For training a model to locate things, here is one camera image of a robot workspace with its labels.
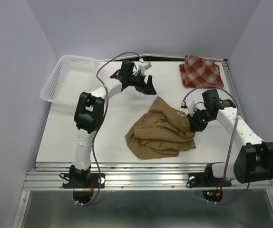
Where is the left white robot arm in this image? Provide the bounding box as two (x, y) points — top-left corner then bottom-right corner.
(69, 58), (156, 187)

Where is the white plastic basket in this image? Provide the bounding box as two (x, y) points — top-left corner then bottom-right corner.
(40, 55), (101, 106)

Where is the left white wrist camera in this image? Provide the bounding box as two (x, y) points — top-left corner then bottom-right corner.
(137, 61), (152, 75)

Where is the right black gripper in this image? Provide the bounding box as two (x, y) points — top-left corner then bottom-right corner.
(186, 107), (215, 132)

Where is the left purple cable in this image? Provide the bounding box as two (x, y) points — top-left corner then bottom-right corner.
(74, 52), (144, 207)

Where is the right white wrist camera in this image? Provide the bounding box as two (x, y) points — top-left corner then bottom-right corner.
(181, 99), (196, 115)

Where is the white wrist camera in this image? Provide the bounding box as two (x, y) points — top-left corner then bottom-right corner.
(137, 61), (152, 75)
(181, 99), (196, 115)

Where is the aluminium frame rail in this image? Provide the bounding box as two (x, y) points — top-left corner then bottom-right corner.
(12, 59), (273, 228)

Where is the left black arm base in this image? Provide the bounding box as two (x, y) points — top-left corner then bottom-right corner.
(59, 165), (106, 189)

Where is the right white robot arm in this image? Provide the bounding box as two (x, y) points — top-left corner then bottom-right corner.
(181, 87), (273, 185)

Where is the brown skirt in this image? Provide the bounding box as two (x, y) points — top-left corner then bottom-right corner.
(125, 96), (196, 160)

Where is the red plaid skirt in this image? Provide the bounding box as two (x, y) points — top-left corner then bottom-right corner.
(179, 55), (224, 88)

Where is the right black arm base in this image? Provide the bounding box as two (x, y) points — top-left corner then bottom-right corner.
(186, 163), (232, 188)

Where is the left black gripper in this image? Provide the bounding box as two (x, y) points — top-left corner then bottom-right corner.
(128, 71), (157, 95)

